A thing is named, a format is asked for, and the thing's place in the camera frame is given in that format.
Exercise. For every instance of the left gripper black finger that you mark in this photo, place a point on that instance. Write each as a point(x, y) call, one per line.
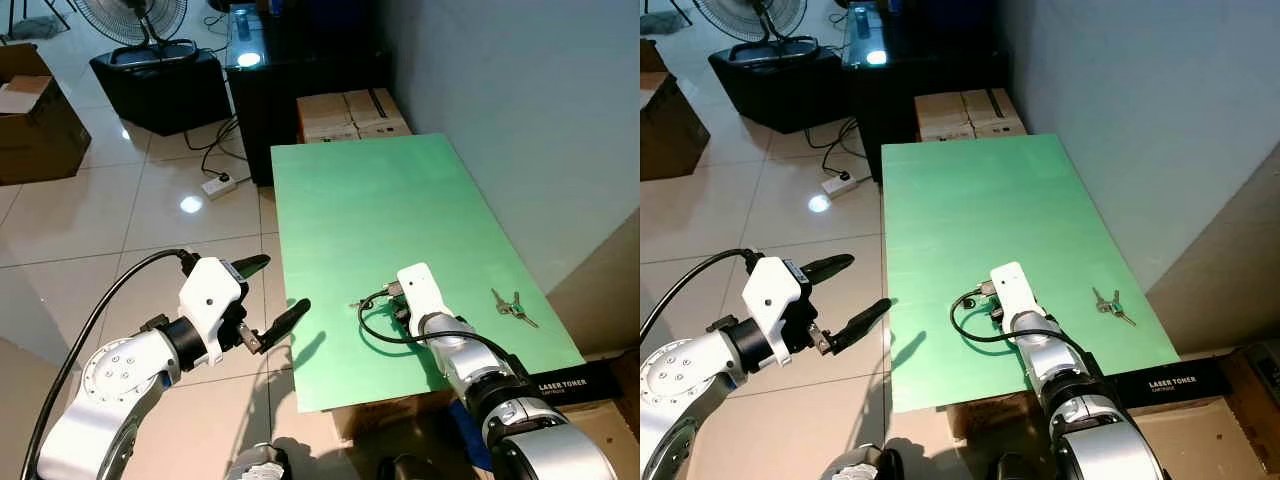
point(250, 266)
point(862, 320)
point(285, 320)
point(828, 267)

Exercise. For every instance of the white power strip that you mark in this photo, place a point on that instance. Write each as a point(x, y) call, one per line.
point(840, 184)
point(220, 185)

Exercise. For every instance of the large open cardboard box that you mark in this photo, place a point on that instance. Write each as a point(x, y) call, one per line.
point(45, 140)
point(670, 130)

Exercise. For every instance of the black laser toner box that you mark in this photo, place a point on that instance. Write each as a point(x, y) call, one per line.
point(575, 388)
point(1170, 385)

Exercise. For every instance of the black pedestal fan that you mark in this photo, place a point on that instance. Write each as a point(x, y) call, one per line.
point(130, 20)
point(750, 18)

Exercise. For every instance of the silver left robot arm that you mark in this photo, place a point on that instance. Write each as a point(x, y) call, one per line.
point(680, 385)
point(110, 375)

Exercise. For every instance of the green corrugated plastic sheet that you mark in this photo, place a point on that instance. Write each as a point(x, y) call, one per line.
point(1000, 220)
point(400, 220)

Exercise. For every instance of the brown cardboard support box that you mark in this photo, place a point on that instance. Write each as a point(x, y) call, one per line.
point(390, 415)
point(1000, 415)

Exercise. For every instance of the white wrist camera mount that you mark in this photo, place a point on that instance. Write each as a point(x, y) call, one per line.
point(212, 295)
point(1015, 295)
point(420, 295)
point(775, 300)

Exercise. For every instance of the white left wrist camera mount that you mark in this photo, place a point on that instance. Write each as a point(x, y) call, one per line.
point(775, 300)
point(212, 295)

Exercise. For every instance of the low black box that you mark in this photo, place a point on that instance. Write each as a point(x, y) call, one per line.
point(160, 95)
point(780, 95)

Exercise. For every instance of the black cabinet with glass top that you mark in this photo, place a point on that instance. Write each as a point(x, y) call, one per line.
point(300, 100)
point(930, 100)

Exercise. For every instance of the cardboard box with black stripe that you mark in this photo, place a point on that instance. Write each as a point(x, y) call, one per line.
point(385, 115)
point(1000, 113)

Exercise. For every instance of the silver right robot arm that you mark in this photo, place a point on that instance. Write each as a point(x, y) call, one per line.
point(550, 450)
point(1100, 450)

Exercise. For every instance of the brown cardboard carton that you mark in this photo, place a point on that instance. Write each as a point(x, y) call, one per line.
point(1255, 400)
point(628, 400)

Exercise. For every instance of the left robot leg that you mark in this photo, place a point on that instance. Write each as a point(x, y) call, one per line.
point(860, 467)
point(258, 465)

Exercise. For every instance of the plain closed cardboard box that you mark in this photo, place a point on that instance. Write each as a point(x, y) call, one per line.
point(325, 115)
point(942, 115)

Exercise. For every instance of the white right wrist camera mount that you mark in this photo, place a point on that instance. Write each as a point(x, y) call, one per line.
point(1015, 295)
point(420, 295)

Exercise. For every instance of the blue cloth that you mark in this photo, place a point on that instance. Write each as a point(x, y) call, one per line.
point(470, 435)

